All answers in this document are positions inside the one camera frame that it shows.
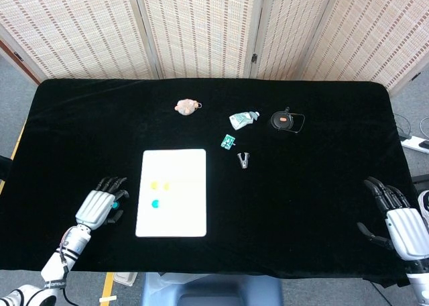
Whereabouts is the black object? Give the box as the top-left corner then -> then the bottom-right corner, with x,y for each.
0,155 -> 13,183

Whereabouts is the white power strip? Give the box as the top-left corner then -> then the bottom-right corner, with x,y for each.
400,135 -> 429,154

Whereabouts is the white magnetic board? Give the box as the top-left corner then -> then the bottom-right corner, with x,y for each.
135,148 -> 208,238

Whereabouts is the white plastic container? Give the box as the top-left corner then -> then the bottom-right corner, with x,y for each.
113,271 -> 137,285

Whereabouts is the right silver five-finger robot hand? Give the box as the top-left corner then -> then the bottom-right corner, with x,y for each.
356,176 -> 429,262

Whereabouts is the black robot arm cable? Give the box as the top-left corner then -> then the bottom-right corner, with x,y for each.
59,248 -> 80,306

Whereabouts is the black velvet tablecloth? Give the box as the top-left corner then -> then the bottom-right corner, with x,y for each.
0,78 -> 420,289

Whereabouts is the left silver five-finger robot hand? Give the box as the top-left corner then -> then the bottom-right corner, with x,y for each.
74,176 -> 131,232

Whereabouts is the white green spout pouch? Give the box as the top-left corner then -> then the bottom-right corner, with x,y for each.
229,110 -> 261,132

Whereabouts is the yellow floor tape strip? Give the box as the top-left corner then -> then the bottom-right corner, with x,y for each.
100,272 -> 115,302

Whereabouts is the woven folding screen panel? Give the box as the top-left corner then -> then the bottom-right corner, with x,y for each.
0,0 -> 162,84
249,0 -> 339,81
298,0 -> 429,95
132,0 -> 265,80

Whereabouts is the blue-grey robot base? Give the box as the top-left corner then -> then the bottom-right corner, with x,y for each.
139,272 -> 284,306

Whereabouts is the pink plush keychain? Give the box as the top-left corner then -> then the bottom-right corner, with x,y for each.
174,98 -> 203,116

